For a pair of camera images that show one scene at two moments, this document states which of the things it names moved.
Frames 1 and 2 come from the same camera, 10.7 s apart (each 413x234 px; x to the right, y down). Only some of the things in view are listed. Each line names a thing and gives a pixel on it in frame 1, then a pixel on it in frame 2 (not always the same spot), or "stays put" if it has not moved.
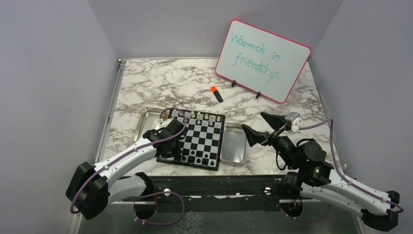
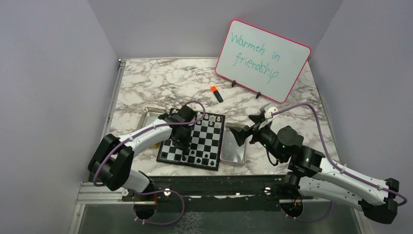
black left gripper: [176, 152] to [185, 146]
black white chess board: [202, 142] stays put
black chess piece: [191, 159] stays put
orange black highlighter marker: [215, 90] stays put
